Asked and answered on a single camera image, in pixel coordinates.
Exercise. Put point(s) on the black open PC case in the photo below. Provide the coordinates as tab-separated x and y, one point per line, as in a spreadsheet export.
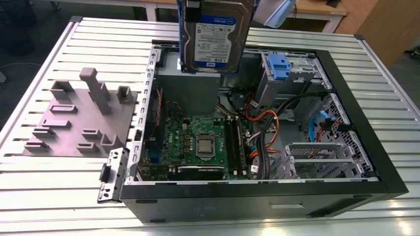
230	201

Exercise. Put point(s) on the metal optical drive cage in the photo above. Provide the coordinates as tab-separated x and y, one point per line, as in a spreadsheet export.
295	82

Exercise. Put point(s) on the CPU socket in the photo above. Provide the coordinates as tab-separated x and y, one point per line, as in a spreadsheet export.
207	135

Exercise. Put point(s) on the grey power supply unit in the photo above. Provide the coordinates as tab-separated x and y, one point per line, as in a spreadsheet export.
187	93

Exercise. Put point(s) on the grey parts rack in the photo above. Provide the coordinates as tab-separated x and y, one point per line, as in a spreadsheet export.
82	118

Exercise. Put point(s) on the white metal desk frame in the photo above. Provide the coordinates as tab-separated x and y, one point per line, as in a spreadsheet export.
151	12

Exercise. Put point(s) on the light wooden desk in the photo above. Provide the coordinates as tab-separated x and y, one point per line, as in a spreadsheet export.
331	8

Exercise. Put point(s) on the metal expansion slot bracket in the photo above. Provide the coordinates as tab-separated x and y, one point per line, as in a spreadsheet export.
115	157

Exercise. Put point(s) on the black RAM slot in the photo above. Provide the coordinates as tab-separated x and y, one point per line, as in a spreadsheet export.
241	147
233	145

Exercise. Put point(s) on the black graphics card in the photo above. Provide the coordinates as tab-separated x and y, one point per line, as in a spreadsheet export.
201	172

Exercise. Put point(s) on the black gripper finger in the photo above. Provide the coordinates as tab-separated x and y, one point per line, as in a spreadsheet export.
193	7

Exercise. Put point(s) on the metal disk bay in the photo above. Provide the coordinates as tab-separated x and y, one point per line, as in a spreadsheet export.
315	161

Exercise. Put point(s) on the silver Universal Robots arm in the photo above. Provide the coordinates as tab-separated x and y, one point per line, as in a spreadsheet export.
279	12

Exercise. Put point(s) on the silver CPU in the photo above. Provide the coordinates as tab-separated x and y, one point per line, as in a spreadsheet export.
207	147

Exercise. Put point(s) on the green motherboard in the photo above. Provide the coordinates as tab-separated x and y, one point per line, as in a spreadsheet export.
178	127

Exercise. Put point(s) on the blue drive latch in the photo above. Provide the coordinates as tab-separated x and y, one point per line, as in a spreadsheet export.
279	66

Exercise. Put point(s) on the hard disk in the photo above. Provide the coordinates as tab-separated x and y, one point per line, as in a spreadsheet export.
217	39

